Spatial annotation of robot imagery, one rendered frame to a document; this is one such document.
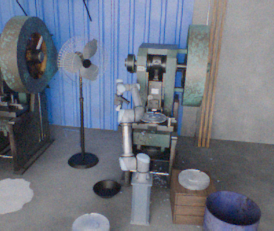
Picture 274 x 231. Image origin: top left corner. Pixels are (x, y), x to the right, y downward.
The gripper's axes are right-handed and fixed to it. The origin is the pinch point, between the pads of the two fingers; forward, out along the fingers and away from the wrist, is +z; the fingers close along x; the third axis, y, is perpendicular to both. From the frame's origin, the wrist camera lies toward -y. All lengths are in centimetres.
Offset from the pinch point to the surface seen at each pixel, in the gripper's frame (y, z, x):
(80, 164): 53, 82, -21
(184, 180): -69, 46, 43
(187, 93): -65, -30, 14
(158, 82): -35.9, -31.1, -14.7
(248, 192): -144, 85, -7
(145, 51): -21, -61, -14
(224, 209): -104, 55, 68
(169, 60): -46, -55, -10
